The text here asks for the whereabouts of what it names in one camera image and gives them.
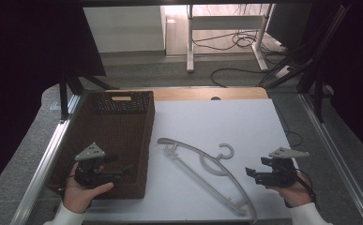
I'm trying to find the person's right hand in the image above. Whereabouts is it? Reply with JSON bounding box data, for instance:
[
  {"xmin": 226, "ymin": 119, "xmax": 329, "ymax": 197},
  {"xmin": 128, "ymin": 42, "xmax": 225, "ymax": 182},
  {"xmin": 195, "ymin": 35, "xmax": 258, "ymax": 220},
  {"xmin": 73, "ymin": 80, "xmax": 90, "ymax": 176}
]
[{"xmin": 267, "ymin": 171, "xmax": 315, "ymax": 209}]

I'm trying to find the white power strip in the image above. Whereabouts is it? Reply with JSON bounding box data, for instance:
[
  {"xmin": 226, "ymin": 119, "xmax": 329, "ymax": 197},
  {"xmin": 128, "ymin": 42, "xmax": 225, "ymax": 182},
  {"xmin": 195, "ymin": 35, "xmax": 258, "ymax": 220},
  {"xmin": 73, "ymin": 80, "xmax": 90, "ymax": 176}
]
[{"xmin": 274, "ymin": 65, "xmax": 294, "ymax": 79}]

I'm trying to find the tangle of black floor cables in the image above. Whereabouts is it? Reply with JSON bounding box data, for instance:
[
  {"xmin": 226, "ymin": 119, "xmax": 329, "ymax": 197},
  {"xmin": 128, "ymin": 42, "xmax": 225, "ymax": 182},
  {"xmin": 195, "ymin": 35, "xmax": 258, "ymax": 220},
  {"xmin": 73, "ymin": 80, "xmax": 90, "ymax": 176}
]
[{"xmin": 191, "ymin": 28, "xmax": 285, "ymax": 53}]

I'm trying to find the white cabinet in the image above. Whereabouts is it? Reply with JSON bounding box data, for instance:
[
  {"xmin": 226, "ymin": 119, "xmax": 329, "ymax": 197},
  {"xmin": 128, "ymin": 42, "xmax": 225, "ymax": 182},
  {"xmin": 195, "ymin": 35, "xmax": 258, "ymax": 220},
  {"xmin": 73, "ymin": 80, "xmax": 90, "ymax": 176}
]
[{"xmin": 82, "ymin": 5, "xmax": 167, "ymax": 54}]

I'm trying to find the wooden table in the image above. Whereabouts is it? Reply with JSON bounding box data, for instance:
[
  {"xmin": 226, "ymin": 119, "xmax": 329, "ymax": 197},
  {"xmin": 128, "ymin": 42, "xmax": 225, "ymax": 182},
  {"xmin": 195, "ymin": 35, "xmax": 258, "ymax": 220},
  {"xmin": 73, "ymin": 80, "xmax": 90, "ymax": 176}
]
[{"xmin": 106, "ymin": 86, "xmax": 269, "ymax": 102}]

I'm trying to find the person's left hand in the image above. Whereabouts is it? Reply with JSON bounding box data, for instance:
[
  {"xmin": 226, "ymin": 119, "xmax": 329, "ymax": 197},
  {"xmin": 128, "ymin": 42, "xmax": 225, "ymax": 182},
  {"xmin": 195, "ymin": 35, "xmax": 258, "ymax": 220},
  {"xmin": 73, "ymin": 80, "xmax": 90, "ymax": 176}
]
[{"xmin": 62, "ymin": 162, "xmax": 114, "ymax": 215}]

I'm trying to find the thin black cable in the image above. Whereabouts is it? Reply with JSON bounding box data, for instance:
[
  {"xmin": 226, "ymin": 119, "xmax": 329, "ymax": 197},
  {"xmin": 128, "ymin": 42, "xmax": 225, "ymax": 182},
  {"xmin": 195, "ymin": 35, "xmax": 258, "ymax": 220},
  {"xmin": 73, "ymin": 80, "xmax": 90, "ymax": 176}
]
[{"xmin": 274, "ymin": 103, "xmax": 304, "ymax": 148}]

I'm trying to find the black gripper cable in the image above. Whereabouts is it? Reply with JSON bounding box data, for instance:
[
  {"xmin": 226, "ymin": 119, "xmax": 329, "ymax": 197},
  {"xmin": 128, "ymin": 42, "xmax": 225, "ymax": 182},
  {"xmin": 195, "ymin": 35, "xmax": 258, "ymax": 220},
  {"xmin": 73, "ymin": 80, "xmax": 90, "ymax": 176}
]
[{"xmin": 295, "ymin": 168, "xmax": 317, "ymax": 204}]

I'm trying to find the brown woven basket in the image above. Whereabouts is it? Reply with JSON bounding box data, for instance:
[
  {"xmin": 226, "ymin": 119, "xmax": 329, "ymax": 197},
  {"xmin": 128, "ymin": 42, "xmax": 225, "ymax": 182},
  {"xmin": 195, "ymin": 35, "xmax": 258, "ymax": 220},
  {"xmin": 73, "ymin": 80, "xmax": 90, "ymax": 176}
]
[{"xmin": 46, "ymin": 90, "xmax": 156, "ymax": 201}]

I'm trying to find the black floor cable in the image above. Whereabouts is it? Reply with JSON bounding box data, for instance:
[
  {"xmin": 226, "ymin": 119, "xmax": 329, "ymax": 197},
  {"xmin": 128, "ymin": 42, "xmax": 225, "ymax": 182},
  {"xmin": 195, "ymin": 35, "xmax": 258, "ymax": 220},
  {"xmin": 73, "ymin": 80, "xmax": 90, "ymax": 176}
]
[{"xmin": 209, "ymin": 67, "xmax": 266, "ymax": 89}]

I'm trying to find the white table mat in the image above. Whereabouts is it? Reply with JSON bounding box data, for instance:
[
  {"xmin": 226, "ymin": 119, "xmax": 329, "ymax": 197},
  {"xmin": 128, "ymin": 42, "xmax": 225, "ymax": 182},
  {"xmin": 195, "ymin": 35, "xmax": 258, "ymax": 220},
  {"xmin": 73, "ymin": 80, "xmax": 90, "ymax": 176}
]
[{"xmin": 83, "ymin": 98, "xmax": 299, "ymax": 224}]

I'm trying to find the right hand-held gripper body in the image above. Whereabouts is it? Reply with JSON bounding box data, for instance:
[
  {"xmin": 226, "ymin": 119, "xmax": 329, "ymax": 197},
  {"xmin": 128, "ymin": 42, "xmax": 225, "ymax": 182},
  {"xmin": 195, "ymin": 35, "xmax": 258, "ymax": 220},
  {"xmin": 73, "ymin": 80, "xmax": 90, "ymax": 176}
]
[{"xmin": 253, "ymin": 146, "xmax": 310, "ymax": 188}]

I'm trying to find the metal rail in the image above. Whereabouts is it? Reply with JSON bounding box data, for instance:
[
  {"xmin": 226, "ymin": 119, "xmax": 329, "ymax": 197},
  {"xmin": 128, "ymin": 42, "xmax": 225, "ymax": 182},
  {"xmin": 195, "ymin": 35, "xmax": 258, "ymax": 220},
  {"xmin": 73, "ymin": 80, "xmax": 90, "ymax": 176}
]
[
  {"xmin": 9, "ymin": 93, "xmax": 83, "ymax": 225},
  {"xmin": 298, "ymin": 93, "xmax": 363, "ymax": 225}
]

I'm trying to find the black curtain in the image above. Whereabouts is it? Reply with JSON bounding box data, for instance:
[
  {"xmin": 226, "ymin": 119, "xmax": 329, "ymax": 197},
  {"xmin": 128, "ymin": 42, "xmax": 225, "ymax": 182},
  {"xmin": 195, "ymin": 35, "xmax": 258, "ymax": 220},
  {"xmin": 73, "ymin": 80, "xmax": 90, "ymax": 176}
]
[
  {"xmin": 307, "ymin": 0, "xmax": 363, "ymax": 156},
  {"xmin": 0, "ymin": 0, "xmax": 107, "ymax": 202}
]

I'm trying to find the black stand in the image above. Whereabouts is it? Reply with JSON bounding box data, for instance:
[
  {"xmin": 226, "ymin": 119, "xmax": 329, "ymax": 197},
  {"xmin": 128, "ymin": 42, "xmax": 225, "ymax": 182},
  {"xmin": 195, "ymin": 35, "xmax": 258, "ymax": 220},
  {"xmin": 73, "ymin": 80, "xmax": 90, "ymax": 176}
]
[
  {"xmin": 58, "ymin": 72, "xmax": 120, "ymax": 122},
  {"xmin": 258, "ymin": 2, "xmax": 353, "ymax": 124}
]

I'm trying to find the white desk frame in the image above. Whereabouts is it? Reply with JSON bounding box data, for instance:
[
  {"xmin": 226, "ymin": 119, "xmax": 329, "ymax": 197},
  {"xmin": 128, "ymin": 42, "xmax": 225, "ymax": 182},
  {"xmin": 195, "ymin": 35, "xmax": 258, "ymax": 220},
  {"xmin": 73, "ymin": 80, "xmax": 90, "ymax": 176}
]
[{"xmin": 186, "ymin": 3, "xmax": 276, "ymax": 74}]

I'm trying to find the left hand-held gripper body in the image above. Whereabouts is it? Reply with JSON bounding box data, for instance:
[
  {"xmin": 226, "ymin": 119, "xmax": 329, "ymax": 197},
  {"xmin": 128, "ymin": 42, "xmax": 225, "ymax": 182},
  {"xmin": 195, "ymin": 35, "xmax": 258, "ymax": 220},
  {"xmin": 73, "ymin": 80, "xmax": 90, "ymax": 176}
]
[{"xmin": 73, "ymin": 142, "xmax": 124, "ymax": 189}]

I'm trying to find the white plastic clothes hanger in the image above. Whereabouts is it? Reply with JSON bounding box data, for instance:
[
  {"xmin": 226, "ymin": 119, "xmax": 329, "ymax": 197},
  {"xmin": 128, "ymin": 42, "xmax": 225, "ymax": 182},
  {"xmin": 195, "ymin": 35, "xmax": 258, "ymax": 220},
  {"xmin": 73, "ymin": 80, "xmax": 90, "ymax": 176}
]
[{"xmin": 157, "ymin": 137, "xmax": 259, "ymax": 225}]

